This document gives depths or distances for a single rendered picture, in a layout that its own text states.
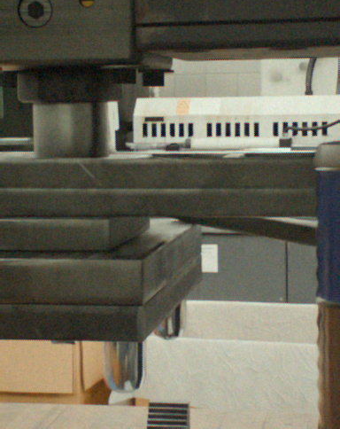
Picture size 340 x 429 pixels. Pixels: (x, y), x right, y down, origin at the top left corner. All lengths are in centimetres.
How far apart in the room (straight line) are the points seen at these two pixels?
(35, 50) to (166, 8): 7
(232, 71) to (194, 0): 653
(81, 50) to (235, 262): 460
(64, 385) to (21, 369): 11
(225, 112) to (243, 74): 166
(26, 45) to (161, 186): 9
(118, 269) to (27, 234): 6
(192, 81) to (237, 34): 664
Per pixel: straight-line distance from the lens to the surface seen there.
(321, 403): 32
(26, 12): 54
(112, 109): 510
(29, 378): 291
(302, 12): 50
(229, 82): 703
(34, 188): 55
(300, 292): 510
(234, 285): 514
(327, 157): 30
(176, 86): 716
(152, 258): 52
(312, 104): 534
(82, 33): 53
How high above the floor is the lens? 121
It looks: 4 degrees down
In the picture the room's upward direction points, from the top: 1 degrees counter-clockwise
